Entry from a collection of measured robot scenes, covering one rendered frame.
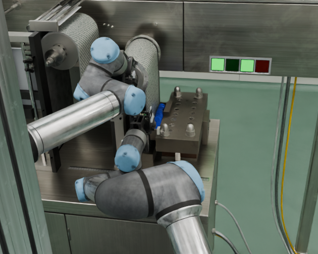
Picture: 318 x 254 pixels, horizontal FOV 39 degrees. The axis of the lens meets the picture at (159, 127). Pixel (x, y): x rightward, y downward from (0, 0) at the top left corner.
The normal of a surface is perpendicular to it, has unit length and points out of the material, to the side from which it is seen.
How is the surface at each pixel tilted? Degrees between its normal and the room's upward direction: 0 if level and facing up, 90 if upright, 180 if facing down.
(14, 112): 90
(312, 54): 90
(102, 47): 50
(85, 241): 90
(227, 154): 0
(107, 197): 64
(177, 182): 34
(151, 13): 90
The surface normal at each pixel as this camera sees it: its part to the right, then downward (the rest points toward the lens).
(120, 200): -0.41, 0.03
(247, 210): -0.03, -0.86
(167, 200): -0.40, -0.25
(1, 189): 0.94, 0.15
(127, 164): -0.18, 0.50
